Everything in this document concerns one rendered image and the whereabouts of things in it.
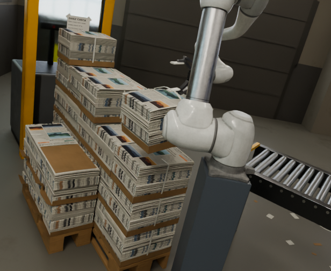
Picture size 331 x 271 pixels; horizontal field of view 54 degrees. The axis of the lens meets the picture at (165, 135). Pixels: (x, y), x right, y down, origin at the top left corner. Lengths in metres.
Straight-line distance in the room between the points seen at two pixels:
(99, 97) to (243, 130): 1.05
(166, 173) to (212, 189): 0.46
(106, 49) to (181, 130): 1.50
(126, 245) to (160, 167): 0.53
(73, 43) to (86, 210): 1.21
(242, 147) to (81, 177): 1.08
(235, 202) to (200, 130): 0.37
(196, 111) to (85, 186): 1.06
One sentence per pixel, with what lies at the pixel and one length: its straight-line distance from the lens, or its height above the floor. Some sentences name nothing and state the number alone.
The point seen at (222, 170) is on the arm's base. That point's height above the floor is 1.03.
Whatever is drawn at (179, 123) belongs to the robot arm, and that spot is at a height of 1.20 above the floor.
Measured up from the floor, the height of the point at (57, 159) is 0.60.
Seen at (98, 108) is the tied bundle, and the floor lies 0.94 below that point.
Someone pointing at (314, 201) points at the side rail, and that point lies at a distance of 2.02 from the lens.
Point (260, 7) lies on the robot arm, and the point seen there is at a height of 1.70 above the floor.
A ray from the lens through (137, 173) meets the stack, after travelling 1.74.
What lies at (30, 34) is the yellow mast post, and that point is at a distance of 3.05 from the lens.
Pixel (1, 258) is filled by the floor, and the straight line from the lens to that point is 2.39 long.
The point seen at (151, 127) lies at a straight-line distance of 1.55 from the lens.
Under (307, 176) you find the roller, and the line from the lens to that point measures 2.32.
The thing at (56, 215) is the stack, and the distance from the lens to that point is 2.21.
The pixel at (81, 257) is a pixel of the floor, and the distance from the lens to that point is 2.37.
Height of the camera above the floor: 1.64
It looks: 22 degrees down
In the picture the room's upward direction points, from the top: 12 degrees clockwise
